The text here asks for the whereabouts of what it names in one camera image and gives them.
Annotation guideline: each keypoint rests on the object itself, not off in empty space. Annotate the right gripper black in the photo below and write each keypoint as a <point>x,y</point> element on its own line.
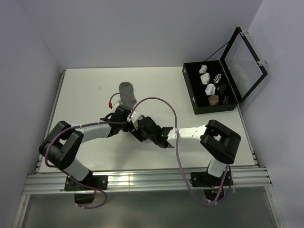
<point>136,133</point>

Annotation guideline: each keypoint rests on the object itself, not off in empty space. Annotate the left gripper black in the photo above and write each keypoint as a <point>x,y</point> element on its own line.
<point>127,128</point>

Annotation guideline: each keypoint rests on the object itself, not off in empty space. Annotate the grey sock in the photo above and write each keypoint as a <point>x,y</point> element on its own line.
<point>127,94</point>

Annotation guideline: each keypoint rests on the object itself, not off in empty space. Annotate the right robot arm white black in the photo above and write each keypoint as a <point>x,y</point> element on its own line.
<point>220,141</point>

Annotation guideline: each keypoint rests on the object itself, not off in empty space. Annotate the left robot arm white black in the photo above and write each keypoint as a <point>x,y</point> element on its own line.
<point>61,145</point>

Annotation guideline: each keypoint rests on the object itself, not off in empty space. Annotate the brown rolled sock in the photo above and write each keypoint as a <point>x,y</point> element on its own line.
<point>213,100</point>

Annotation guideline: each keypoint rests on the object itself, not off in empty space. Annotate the white rolled sock lower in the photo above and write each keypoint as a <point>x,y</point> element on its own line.
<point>210,89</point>

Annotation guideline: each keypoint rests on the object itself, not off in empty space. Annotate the black storage box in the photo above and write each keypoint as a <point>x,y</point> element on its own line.
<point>196,89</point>

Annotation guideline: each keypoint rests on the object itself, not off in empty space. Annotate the white rolled sock upper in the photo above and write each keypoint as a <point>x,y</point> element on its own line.
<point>205,78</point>

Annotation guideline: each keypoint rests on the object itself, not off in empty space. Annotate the dark colourful striped rolled sock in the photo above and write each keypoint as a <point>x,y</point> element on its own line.
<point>224,99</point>

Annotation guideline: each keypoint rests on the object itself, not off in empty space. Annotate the black white striped rolled sock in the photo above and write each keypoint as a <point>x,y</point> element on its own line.
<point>217,78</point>

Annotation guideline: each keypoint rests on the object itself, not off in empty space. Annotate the black electronics box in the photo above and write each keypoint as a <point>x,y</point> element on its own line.
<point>84,198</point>

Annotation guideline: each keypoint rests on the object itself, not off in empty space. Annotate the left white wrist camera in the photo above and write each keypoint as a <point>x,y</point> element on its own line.
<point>113,106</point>

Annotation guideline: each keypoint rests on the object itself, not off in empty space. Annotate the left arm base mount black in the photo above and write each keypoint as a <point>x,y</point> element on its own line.
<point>96,181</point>

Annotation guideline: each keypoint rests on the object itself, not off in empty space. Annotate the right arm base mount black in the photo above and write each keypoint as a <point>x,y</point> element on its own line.
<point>203,179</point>

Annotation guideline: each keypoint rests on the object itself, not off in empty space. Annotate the aluminium frame rail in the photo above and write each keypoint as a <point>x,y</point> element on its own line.
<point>120,181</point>

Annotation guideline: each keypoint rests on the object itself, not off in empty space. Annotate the glass box lid black frame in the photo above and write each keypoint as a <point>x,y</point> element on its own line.
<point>243,68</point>

